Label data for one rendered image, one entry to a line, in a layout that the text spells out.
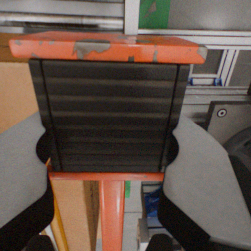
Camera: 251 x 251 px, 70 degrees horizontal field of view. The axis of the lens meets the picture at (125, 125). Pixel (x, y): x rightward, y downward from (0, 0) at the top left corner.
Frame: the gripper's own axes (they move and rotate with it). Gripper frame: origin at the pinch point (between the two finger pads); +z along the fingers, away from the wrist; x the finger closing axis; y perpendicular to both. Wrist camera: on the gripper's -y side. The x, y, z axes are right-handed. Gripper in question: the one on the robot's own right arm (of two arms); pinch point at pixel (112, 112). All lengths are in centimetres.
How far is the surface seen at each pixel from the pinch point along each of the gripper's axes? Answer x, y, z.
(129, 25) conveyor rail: 4, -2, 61
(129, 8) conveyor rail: 4, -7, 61
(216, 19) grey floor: 63, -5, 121
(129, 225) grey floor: 19, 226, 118
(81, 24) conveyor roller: -13, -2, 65
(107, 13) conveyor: -4, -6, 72
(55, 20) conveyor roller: -23, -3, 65
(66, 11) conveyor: -20, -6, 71
